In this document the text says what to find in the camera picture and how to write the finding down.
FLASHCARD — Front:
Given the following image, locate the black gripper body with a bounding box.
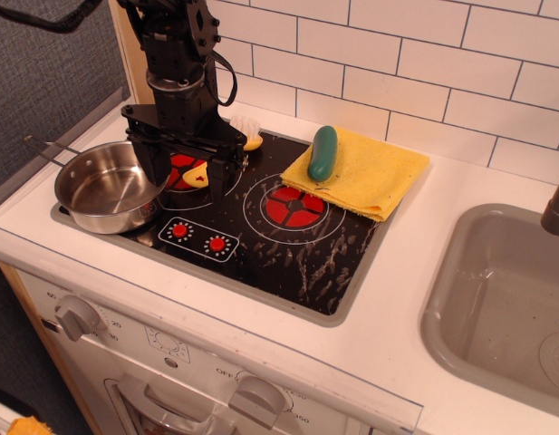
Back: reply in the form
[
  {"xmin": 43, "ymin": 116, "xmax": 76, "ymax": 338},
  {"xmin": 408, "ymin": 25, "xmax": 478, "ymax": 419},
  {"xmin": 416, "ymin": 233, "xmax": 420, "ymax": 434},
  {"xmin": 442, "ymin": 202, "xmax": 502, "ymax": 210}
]
[{"xmin": 121, "ymin": 76, "xmax": 246, "ymax": 170}]

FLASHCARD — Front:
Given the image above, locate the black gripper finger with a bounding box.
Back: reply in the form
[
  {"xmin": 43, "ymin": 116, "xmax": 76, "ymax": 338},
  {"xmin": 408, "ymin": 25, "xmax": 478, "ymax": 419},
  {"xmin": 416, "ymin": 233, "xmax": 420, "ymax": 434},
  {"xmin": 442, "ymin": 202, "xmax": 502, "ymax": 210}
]
[
  {"xmin": 207, "ymin": 157, "xmax": 239, "ymax": 202},
  {"xmin": 130, "ymin": 138, "xmax": 170, "ymax": 186}
]

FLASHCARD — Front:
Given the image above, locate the green toy cucumber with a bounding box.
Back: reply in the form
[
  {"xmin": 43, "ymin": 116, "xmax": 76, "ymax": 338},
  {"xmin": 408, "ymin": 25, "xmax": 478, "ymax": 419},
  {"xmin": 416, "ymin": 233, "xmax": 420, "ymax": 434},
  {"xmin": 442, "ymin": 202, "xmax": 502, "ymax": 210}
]
[{"xmin": 307, "ymin": 126, "xmax": 338, "ymax": 182}]

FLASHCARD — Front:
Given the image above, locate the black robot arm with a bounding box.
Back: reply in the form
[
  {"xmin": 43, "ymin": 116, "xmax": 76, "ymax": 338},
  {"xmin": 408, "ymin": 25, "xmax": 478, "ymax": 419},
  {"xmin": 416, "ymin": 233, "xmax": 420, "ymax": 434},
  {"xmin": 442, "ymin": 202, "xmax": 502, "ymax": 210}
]
[{"xmin": 120, "ymin": 1, "xmax": 247, "ymax": 202}]

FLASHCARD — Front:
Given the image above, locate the yellow cloth napkin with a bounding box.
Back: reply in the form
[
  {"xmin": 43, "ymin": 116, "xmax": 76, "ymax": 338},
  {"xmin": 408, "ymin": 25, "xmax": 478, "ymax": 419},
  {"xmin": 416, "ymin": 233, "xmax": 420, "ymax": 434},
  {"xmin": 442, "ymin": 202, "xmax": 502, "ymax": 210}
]
[{"xmin": 281, "ymin": 128, "xmax": 429, "ymax": 222}]

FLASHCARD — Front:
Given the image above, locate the yellow dish brush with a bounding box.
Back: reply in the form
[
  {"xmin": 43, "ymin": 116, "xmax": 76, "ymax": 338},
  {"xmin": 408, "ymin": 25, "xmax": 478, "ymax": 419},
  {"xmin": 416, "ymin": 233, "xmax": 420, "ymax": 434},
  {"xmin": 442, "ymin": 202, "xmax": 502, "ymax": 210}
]
[{"xmin": 182, "ymin": 114, "xmax": 265, "ymax": 189}]

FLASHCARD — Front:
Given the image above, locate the stainless steel pot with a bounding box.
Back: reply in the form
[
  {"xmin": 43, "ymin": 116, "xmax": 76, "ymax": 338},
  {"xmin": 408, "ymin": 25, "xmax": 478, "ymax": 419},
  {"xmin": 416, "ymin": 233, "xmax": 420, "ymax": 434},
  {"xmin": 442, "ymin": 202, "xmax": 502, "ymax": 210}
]
[{"xmin": 23, "ymin": 135, "xmax": 167, "ymax": 235}]

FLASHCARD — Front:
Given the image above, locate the wooden side panel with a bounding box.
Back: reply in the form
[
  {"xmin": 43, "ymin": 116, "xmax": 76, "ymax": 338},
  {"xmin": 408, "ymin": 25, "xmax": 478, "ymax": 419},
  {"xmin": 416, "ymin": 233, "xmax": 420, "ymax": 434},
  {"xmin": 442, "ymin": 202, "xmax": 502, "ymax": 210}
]
[{"xmin": 109, "ymin": 1, "xmax": 154, "ymax": 104}]

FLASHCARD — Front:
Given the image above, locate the right red stove knob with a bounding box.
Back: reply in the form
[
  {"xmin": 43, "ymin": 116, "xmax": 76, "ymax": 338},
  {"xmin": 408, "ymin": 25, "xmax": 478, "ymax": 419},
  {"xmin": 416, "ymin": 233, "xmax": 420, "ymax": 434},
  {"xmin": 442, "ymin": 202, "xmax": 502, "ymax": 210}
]
[{"xmin": 208, "ymin": 237, "xmax": 226, "ymax": 253}]

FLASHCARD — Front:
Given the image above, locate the red stove knob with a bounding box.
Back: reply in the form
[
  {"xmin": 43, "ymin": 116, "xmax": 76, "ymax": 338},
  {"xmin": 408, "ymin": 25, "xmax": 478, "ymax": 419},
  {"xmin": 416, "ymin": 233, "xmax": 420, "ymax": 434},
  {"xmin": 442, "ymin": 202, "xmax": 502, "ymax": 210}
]
[
  {"xmin": 171, "ymin": 223, "xmax": 188, "ymax": 238},
  {"xmin": 208, "ymin": 237, "xmax": 226, "ymax": 253}
]

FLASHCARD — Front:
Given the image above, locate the left red stove knob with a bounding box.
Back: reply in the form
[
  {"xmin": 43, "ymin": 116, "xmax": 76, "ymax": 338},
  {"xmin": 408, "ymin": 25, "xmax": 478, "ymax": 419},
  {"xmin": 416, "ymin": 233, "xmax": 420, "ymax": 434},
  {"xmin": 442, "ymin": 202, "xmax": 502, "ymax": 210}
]
[{"xmin": 171, "ymin": 223, "xmax": 188, "ymax": 238}]

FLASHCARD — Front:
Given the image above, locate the black toy stovetop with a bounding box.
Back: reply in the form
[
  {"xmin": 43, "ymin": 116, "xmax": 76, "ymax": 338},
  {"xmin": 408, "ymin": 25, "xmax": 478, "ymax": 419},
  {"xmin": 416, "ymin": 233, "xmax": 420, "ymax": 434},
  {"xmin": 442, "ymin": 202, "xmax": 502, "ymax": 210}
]
[{"xmin": 50, "ymin": 130, "xmax": 393, "ymax": 328}]

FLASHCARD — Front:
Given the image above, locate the grey timer knob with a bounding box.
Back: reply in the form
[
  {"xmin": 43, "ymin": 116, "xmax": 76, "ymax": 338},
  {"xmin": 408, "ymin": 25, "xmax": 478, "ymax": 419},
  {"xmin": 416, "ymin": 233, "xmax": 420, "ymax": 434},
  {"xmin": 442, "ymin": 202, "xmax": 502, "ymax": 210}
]
[{"xmin": 54, "ymin": 295, "xmax": 101, "ymax": 342}]

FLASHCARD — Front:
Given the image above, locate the grey oven knob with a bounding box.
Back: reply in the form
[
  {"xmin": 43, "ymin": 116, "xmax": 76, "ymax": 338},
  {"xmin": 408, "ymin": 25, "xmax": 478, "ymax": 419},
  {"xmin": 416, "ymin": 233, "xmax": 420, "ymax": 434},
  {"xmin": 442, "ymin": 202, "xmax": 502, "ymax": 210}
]
[{"xmin": 228, "ymin": 376, "xmax": 286, "ymax": 430}]

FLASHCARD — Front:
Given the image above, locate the orange object at corner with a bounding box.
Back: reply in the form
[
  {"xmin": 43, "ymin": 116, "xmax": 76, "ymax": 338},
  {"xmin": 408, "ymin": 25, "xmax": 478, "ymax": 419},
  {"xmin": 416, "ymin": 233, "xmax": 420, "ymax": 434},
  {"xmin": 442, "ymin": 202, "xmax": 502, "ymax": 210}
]
[{"xmin": 6, "ymin": 416, "xmax": 53, "ymax": 435}]

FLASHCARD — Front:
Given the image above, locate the grey toy sink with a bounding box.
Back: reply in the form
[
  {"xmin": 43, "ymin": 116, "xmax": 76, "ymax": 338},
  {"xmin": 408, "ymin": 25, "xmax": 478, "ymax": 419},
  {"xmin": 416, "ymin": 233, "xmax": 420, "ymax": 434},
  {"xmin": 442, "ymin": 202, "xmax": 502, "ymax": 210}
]
[{"xmin": 421, "ymin": 204, "xmax": 559, "ymax": 417}]

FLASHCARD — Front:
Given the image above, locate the oven door handle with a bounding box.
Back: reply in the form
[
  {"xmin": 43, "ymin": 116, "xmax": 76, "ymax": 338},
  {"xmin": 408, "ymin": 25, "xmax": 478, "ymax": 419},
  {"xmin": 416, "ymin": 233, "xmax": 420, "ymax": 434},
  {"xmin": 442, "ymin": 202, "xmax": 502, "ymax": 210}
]
[{"xmin": 115, "ymin": 374, "xmax": 236, "ymax": 434}]

